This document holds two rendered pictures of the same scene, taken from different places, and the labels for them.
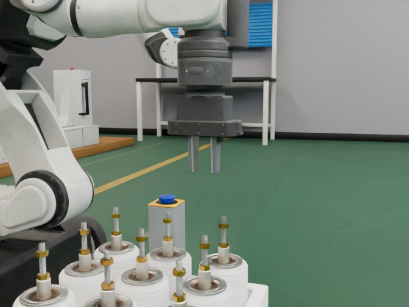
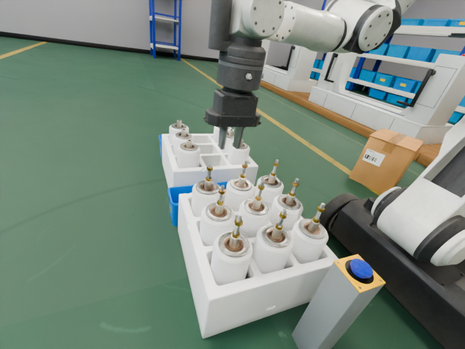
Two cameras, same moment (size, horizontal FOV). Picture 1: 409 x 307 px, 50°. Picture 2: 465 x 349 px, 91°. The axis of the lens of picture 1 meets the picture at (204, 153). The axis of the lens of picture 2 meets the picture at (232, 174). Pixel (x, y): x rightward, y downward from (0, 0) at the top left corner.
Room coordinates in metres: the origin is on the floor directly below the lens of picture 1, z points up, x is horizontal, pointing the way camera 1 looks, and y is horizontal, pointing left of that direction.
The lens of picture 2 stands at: (1.08, -0.32, 0.67)
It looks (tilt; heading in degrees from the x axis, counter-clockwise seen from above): 31 degrees down; 136
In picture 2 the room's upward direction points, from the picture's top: 10 degrees clockwise
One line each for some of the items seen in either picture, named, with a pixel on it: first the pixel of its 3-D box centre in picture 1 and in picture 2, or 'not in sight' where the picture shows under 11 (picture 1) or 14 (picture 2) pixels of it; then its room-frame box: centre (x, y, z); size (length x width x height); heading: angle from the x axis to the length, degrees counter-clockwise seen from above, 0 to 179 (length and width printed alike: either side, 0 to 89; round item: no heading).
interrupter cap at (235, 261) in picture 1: (223, 261); (233, 244); (0.83, -0.04, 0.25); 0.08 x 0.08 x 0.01
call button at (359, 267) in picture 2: (167, 200); (360, 269); (1.06, 0.09, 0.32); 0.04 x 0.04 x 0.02
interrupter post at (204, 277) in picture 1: (204, 278); (219, 208); (0.72, 0.00, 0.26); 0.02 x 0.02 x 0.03
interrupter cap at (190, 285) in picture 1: (204, 285); (219, 212); (0.72, 0.00, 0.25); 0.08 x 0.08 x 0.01
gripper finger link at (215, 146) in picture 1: (218, 153); (221, 135); (0.71, -0.02, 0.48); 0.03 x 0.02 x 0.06; 162
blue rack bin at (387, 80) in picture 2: not in sight; (389, 80); (-0.76, 5.59, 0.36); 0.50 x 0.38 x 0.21; 74
